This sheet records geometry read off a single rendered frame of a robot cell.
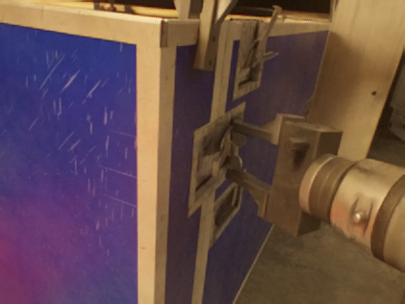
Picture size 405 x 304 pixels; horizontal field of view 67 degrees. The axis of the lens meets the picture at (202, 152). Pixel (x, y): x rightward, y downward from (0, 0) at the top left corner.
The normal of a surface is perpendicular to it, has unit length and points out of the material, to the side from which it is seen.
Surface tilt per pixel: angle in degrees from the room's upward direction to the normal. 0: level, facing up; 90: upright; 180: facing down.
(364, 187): 47
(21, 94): 90
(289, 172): 82
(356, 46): 90
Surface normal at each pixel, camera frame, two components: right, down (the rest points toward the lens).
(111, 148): -0.47, 0.34
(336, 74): -0.10, 0.41
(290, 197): -0.81, 0.04
